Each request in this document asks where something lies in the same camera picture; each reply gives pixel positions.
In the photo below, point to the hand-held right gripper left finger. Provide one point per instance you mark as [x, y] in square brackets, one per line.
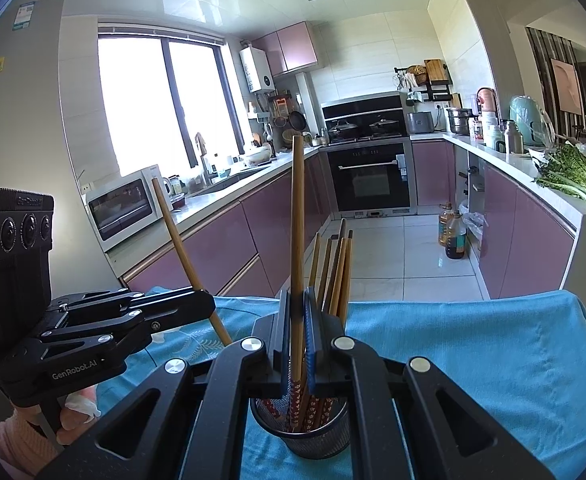
[287, 345]

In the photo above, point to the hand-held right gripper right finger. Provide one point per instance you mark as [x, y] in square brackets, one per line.
[311, 345]

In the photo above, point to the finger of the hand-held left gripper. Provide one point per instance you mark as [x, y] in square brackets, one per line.
[98, 300]
[183, 310]

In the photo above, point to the single chopstick red patterned end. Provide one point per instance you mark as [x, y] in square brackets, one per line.
[297, 210]
[178, 245]

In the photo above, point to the bunch of wooden chopsticks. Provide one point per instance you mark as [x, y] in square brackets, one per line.
[340, 280]

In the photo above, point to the black mesh utensil holder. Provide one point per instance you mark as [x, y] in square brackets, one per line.
[298, 447]

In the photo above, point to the person's left forearm pink sleeve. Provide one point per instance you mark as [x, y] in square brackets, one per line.
[13, 445]

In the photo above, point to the person's left hand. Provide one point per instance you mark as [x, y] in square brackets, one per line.
[80, 405]

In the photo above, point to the white microwave oven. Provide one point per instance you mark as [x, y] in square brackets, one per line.
[123, 210]

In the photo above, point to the pink base cabinet run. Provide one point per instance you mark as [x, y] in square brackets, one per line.
[523, 240]
[253, 240]

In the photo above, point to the white kitchen countertop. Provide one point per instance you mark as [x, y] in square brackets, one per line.
[208, 207]

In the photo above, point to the blue floral tablecloth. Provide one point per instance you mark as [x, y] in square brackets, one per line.
[448, 360]

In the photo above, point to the steel kitchen sink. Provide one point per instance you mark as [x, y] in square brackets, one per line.
[233, 180]

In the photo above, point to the steel kitchen faucet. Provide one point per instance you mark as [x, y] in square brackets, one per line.
[205, 167]

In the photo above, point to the grey refrigerator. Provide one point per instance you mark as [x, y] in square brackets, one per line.
[33, 110]

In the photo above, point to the white lidded pot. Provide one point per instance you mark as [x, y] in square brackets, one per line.
[257, 155]

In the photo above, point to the black built-in oven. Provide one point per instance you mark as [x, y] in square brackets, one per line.
[370, 180]

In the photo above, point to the yellow cooking oil bottle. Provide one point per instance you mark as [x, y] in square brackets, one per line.
[444, 227]

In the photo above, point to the dark cooking oil bottle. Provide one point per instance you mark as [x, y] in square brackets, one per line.
[456, 237]

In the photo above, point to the kitchen window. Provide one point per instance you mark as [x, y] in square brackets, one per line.
[138, 100]

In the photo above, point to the clear plastic bags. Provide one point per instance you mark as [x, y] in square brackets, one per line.
[473, 220]

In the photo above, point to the black pot glass lid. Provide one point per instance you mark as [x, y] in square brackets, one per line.
[344, 130]
[384, 128]

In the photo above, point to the hanging black frying pan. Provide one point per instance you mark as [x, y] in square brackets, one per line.
[298, 120]

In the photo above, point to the black range hood stove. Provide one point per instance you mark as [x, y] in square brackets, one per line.
[363, 107]

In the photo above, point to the silver rice cooker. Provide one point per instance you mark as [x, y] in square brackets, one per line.
[420, 122]

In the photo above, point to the stainless steel stock pot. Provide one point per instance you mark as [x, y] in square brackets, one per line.
[460, 121]

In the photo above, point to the white plastic container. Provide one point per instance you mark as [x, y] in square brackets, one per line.
[492, 132]

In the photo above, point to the stainless steel thermos bottle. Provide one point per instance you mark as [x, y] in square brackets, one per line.
[513, 139]

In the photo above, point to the wooden cutting board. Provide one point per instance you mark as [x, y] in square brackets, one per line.
[436, 71]

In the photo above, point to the pink electric kettle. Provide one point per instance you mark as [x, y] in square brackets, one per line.
[487, 100]

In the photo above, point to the bunch of leafy greens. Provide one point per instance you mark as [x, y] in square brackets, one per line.
[573, 175]

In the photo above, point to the light green air fryer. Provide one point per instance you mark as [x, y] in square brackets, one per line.
[530, 117]

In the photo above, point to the white wall water heater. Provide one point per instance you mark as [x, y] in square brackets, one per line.
[258, 70]

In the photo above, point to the black wall storage rack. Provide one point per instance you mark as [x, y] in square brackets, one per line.
[433, 92]

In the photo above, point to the pink upper wall cabinet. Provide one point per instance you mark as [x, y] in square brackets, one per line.
[293, 47]

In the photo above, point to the striped wall panel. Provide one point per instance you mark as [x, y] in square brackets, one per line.
[540, 70]

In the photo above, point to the pink wall picture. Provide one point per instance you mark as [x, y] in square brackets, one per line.
[566, 87]

